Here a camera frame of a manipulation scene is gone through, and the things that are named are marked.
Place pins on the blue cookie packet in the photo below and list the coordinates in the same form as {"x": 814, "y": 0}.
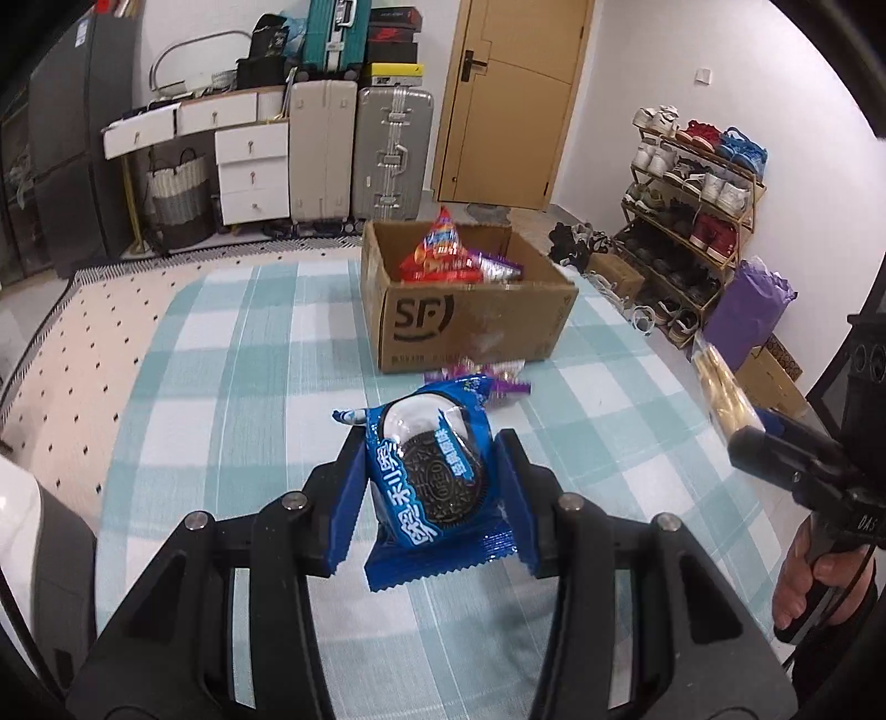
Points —
{"x": 432, "y": 478}

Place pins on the wooden shoe rack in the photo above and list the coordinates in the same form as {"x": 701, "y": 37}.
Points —
{"x": 749, "y": 201}

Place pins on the teal suitcase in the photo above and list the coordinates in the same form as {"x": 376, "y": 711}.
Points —
{"x": 336, "y": 38}

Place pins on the blue checkered blanket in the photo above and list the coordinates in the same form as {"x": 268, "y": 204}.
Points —
{"x": 242, "y": 381}

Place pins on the heap of dark shoes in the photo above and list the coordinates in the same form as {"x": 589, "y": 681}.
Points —
{"x": 578, "y": 242}

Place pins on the woven laundry basket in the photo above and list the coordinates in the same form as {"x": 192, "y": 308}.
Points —
{"x": 181, "y": 204}

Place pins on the beige suitcase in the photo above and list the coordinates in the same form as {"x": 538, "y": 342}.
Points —
{"x": 322, "y": 152}

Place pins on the red chip bag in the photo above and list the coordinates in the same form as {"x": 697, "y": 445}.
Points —
{"x": 439, "y": 256}

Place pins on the silver suitcase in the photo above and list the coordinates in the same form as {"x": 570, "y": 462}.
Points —
{"x": 391, "y": 152}

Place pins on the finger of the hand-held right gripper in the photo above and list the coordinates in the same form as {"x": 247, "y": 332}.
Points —
{"x": 796, "y": 433}
{"x": 768, "y": 457}

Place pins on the dark grey refrigerator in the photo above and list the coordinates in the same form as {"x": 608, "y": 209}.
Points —
{"x": 83, "y": 138}

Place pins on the white drawer cabinet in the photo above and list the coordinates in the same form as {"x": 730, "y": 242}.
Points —
{"x": 253, "y": 173}

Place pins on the black bag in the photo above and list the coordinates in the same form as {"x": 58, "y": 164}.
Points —
{"x": 266, "y": 41}

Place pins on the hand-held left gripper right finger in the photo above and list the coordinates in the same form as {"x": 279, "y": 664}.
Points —
{"x": 516, "y": 502}

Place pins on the white sneakers pair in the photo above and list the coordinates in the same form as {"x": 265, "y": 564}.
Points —
{"x": 664, "y": 322}

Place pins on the dark glass cabinet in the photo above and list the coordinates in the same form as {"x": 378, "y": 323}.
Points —
{"x": 14, "y": 194}

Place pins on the white desk with drawers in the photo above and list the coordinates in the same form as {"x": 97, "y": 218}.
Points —
{"x": 201, "y": 118}

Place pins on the person's right hand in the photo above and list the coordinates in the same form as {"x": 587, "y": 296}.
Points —
{"x": 796, "y": 574}

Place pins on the rows of assorted shoes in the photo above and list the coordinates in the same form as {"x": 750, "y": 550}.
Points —
{"x": 692, "y": 201}

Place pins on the purple gift bag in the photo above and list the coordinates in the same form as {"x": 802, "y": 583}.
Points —
{"x": 747, "y": 311}

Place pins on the small cardboard carton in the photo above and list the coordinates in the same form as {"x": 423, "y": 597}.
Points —
{"x": 616, "y": 275}

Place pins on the brown cardboard box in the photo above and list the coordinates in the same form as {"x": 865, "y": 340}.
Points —
{"x": 471, "y": 325}

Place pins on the purple wafer packet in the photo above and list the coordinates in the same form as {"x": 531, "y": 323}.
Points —
{"x": 497, "y": 267}
{"x": 498, "y": 381}

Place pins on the wooden door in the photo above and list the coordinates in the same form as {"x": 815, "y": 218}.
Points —
{"x": 512, "y": 111}

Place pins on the red and black shoe box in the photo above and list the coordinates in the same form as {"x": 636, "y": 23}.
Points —
{"x": 393, "y": 33}

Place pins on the patterned flat carton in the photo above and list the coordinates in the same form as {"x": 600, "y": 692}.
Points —
{"x": 775, "y": 377}

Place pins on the beige dotted rug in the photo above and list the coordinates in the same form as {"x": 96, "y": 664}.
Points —
{"x": 76, "y": 388}

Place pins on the oval metal frame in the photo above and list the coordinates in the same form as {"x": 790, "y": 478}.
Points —
{"x": 194, "y": 62}

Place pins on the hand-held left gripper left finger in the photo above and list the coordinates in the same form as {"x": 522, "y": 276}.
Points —
{"x": 346, "y": 498}

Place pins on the yellow shoe box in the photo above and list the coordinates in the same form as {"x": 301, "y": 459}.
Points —
{"x": 393, "y": 73}

